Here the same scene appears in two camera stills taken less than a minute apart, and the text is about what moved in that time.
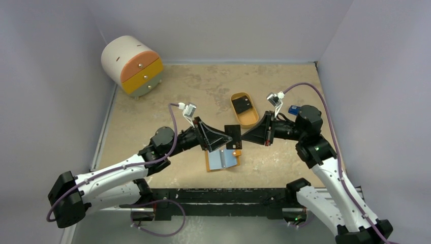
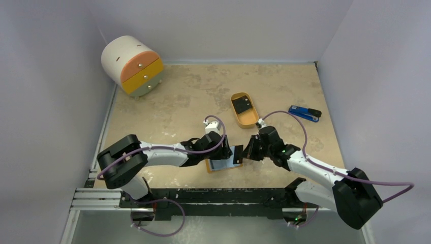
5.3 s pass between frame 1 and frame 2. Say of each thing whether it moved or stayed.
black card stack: stayed
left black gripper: moved
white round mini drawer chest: stayed
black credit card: moved
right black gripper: moved
